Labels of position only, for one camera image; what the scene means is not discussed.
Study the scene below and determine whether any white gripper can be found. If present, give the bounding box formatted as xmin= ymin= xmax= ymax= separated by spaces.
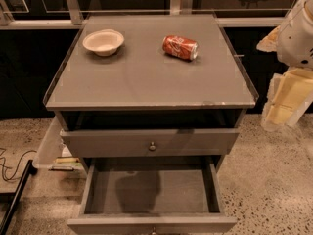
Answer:
xmin=256 ymin=26 xmax=313 ymax=131

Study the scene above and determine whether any grey drawer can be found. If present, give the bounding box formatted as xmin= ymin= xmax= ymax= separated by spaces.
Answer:
xmin=67 ymin=157 xmax=237 ymax=235
xmin=60 ymin=128 xmax=239 ymax=158

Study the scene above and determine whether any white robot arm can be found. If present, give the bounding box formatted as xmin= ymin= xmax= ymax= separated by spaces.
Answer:
xmin=256 ymin=0 xmax=313 ymax=131

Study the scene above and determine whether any grey drawer cabinet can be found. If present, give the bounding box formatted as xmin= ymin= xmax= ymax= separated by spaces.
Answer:
xmin=43 ymin=14 xmax=259 ymax=171

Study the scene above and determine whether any grey top drawer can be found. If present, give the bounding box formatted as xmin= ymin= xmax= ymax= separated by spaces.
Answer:
xmin=60 ymin=128 xmax=239 ymax=158

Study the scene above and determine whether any red soda can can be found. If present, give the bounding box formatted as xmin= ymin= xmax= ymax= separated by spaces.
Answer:
xmin=162 ymin=35 xmax=199 ymax=61

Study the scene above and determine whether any beige paper bowl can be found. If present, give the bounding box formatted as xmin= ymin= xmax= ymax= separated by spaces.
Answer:
xmin=82 ymin=29 xmax=124 ymax=57

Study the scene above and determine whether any metal railing with glass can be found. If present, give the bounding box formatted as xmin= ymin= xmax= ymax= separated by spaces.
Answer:
xmin=1 ymin=0 xmax=299 ymax=29

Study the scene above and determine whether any black metal frame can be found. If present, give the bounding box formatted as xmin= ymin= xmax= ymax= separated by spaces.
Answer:
xmin=0 ymin=160 xmax=37 ymax=235

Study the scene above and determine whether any black cable on floor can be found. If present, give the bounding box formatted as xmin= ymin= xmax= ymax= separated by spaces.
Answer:
xmin=0 ymin=147 xmax=37 ymax=183

